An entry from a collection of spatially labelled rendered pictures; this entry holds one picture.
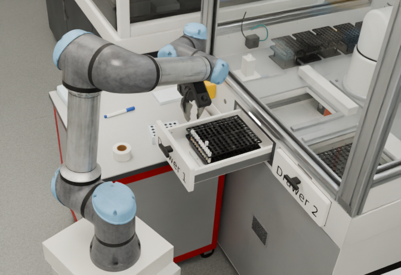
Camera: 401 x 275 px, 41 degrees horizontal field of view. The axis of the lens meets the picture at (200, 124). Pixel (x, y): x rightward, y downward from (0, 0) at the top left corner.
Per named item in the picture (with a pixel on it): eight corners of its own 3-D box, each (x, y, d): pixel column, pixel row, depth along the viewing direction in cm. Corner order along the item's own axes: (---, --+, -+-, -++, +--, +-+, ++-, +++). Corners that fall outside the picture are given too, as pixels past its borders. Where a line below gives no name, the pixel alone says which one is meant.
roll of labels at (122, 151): (111, 161, 201) (110, 153, 199) (114, 149, 207) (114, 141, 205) (129, 162, 201) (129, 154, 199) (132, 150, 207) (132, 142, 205)
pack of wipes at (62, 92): (91, 105, 229) (89, 96, 226) (69, 111, 225) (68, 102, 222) (77, 87, 239) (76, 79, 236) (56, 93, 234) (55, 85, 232)
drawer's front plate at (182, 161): (188, 192, 182) (190, 169, 176) (155, 143, 202) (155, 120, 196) (193, 191, 183) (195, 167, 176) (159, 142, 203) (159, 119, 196)
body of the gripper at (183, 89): (195, 87, 192) (197, 58, 185) (206, 99, 186) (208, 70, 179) (176, 92, 189) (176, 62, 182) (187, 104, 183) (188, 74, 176)
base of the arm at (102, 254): (116, 281, 150) (115, 257, 145) (78, 253, 157) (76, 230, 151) (151, 249, 161) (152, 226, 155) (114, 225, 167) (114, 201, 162)
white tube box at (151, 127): (152, 144, 211) (152, 137, 208) (147, 132, 217) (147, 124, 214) (182, 140, 214) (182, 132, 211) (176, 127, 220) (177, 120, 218)
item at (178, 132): (191, 185, 183) (192, 172, 180) (161, 141, 201) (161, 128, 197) (287, 154, 199) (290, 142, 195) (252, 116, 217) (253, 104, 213)
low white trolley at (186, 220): (104, 305, 239) (92, 181, 192) (65, 211, 282) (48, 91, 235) (218, 260, 261) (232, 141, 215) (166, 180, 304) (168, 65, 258)
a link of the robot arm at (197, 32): (176, 27, 169) (193, 18, 175) (176, 57, 176) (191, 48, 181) (197, 35, 165) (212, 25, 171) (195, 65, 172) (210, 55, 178)
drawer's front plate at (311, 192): (320, 227, 173) (327, 203, 166) (271, 172, 193) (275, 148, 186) (324, 226, 174) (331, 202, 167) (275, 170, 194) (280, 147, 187)
